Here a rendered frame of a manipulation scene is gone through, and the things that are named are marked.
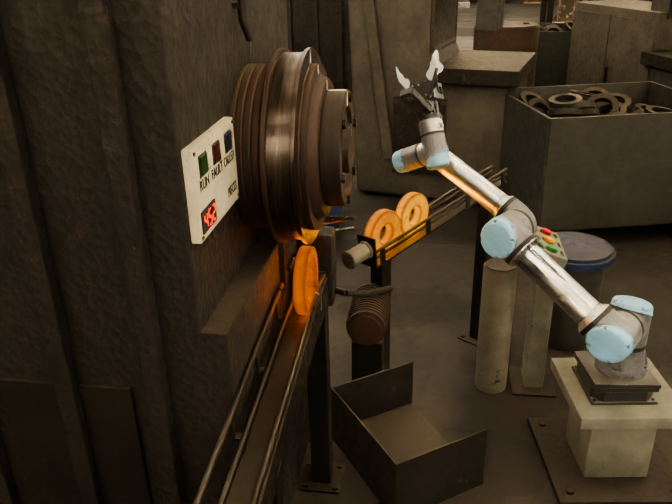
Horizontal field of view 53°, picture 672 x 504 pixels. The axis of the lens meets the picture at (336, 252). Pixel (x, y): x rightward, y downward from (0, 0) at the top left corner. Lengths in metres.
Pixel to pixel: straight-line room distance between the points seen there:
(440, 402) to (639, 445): 0.71
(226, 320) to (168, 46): 0.55
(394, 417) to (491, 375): 1.12
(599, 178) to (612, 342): 1.96
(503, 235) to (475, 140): 2.33
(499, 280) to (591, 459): 0.64
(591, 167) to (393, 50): 1.41
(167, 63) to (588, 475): 1.78
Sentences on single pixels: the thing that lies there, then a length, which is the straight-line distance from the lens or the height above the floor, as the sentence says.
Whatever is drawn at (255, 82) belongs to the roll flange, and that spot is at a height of 1.29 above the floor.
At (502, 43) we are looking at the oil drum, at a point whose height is 0.75.
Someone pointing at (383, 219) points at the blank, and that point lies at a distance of 2.16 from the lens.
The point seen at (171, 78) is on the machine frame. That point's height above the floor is 1.37.
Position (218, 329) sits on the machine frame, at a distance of 1.37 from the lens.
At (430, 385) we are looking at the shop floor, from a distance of 2.69.
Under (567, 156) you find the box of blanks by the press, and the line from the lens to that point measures 3.74.
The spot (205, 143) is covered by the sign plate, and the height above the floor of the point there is 1.23.
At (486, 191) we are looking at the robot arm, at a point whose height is 0.84.
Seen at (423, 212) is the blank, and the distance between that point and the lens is 2.33.
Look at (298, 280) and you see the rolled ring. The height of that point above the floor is 0.79.
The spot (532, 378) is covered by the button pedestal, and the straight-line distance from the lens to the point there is 2.70.
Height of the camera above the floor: 1.56
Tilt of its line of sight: 25 degrees down
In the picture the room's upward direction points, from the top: 1 degrees counter-clockwise
